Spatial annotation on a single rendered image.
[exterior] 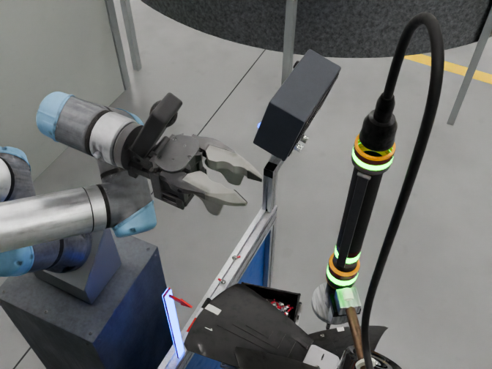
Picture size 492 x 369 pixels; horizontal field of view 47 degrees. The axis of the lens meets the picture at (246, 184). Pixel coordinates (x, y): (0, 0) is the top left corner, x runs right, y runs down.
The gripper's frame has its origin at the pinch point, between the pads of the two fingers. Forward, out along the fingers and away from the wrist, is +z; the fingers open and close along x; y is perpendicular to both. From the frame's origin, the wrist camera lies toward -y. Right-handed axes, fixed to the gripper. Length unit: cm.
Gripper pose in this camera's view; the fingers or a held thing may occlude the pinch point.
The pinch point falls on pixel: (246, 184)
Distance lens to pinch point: 76.4
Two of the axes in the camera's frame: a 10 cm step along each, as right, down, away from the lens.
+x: -4.7, 6.8, -5.6
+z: 8.8, 3.6, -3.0
